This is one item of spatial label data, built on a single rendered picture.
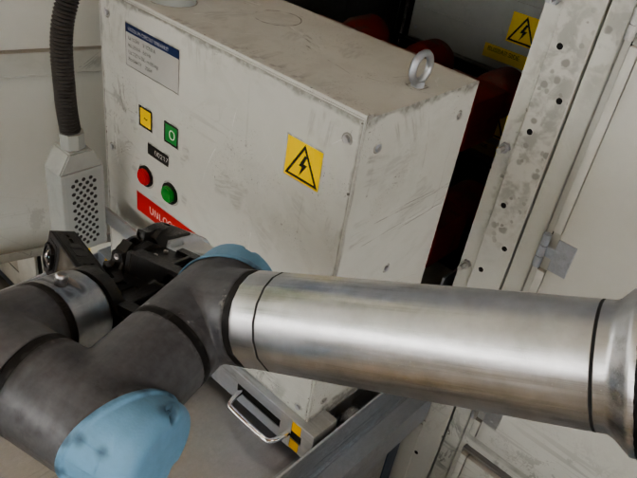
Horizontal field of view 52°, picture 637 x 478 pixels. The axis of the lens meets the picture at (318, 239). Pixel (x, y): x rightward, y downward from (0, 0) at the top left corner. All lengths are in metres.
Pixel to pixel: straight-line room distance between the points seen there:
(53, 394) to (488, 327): 0.27
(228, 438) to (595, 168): 0.63
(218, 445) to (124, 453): 0.61
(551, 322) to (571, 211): 0.49
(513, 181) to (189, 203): 0.45
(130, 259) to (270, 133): 0.25
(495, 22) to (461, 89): 0.77
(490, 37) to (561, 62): 0.75
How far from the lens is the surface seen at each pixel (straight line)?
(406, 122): 0.74
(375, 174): 0.73
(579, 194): 0.85
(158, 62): 0.93
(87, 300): 0.54
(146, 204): 1.06
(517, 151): 0.89
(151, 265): 0.61
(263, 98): 0.77
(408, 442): 1.25
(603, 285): 0.88
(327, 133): 0.71
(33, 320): 0.50
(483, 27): 1.59
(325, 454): 0.99
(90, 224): 1.08
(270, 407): 0.99
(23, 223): 1.37
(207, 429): 1.04
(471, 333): 0.39
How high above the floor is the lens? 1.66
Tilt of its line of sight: 34 degrees down
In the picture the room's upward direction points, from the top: 10 degrees clockwise
